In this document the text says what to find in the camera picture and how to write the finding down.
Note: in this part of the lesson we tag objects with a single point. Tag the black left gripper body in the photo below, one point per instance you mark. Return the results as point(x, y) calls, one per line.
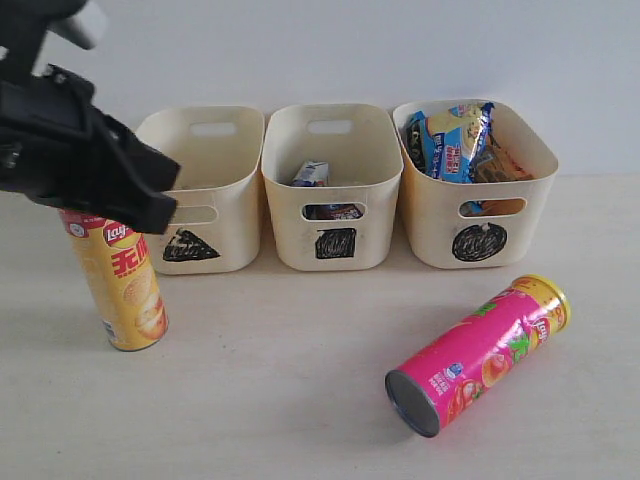
point(47, 120)

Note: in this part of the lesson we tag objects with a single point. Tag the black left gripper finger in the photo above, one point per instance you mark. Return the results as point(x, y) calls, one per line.
point(143, 210)
point(123, 157)

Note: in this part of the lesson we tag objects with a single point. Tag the yellow Lay's chip can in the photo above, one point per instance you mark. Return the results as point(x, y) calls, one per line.
point(117, 265)

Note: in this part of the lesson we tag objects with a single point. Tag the white blue milk carton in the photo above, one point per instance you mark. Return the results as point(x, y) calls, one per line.
point(313, 174)

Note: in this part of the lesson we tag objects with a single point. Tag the purple juice box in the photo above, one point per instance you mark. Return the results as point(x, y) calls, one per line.
point(333, 212)

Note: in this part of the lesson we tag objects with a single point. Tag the blue instant noodle packet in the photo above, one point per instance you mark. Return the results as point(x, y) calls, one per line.
point(445, 146)

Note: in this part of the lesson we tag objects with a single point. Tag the orange instant noodle packet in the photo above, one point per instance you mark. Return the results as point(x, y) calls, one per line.
point(496, 165)

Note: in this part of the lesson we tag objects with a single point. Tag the pink Lay's chip can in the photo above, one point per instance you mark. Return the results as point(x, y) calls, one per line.
point(442, 380)

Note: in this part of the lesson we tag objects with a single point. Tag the cream bin triangle mark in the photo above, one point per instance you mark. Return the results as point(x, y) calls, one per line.
point(218, 222)

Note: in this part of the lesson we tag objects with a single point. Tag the cream bin square mark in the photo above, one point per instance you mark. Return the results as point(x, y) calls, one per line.
point(359, 143)

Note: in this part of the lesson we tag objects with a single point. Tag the cream bin circle mark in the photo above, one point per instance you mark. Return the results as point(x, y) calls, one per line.
point(457, 226)

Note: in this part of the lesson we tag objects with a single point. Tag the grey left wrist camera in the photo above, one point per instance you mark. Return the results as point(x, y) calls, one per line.
point(85, 28)

